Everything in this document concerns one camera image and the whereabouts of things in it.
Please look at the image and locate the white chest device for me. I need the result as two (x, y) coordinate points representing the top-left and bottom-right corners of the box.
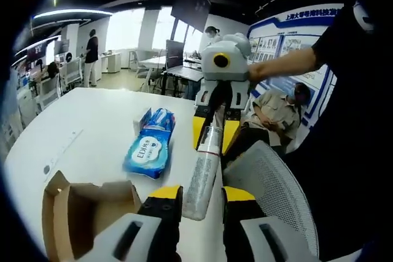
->
(352, 0), (375, 33)

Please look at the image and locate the person's dark shirt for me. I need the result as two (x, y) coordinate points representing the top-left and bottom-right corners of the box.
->
(285, 0), (393, 262)

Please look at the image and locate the flat white table socket strip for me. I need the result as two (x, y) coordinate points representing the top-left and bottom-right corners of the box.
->
(42, 128), (84, 177)

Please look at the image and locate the brown cardboard shoe box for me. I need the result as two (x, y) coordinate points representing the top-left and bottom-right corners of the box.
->
(41, 169), (142, 261)

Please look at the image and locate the white office chair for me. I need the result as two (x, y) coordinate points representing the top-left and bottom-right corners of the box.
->
(39, 76), (62, 106)
(63, 59), (84, 87)

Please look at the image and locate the desk computer monitor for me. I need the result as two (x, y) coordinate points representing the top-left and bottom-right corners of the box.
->
(165, 39), (185, 69)

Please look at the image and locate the person's right hand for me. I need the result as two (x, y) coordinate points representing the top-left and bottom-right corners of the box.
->
(247, 61), (273, 83)

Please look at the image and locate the hanging black screen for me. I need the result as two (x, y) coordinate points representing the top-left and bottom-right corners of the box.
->
(170, 0), (212, 33)

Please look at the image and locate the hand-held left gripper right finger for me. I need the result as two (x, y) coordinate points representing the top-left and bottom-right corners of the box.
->
(221, 185), (314, 262)

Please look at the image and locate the blue white wall display board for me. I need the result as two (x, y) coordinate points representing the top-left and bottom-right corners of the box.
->
(247, 7), (341, 121)

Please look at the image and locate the grey mesh office chair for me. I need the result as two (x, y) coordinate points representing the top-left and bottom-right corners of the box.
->
(222, 139), (320, 262)

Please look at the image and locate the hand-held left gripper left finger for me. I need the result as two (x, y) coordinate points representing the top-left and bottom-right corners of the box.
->
(91, 185), (184, 262)

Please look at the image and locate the white printed tube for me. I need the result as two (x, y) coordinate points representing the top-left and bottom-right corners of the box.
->
(182, 126), (224, 222)

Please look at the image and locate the blue wet wipes pack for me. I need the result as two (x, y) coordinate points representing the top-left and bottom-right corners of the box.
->
(122, 128), (172, 180)

